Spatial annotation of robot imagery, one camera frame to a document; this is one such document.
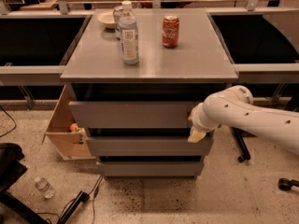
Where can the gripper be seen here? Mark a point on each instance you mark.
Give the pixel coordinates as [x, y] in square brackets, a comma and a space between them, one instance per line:
[197, 119]

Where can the grey top drawer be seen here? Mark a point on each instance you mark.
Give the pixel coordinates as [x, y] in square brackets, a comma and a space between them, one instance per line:
[142, 115]

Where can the grey drawer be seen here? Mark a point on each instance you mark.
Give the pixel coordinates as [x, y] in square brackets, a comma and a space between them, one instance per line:
[142, 115]
[147, 146]
[150, 169]

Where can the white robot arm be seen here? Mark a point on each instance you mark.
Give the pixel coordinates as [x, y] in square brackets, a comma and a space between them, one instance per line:
[234, 107]

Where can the grey bottom drawer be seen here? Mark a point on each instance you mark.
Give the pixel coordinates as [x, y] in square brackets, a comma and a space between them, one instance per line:
[150, 169]

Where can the grey drawer cabinet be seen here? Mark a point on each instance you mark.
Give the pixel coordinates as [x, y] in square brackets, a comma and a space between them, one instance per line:
[197, 67]

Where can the grey middle drawer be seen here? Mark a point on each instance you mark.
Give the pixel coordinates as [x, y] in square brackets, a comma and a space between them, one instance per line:
[147, 146]

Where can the black bar on floor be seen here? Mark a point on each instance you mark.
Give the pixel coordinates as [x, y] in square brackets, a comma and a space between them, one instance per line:
[244, 152]

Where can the red soda can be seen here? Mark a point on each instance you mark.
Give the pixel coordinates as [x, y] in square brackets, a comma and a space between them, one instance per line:
[170, 30]

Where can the black caster wheel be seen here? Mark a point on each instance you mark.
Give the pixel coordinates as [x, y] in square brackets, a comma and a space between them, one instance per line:
[286, 184]

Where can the clear plastic water bottle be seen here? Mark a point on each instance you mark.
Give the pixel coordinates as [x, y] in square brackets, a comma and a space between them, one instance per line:
[129, 34]

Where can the orange fruit in box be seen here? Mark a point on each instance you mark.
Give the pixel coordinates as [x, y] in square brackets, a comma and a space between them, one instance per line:
[73, 127]

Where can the silver can behind bottle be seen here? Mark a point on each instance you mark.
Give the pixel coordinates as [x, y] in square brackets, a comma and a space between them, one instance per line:
[116, 15]

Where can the white ceramic bowl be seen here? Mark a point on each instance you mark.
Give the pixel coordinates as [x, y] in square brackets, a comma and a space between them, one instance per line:
[106, 18]

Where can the black power strip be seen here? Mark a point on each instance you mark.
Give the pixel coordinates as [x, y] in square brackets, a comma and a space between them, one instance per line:
[82, 197]

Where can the small bottle on floor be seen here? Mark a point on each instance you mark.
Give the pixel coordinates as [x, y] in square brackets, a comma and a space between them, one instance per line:
[44, 187]

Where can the black chair base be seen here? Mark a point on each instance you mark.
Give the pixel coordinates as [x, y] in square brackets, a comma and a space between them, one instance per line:
[10, 171]

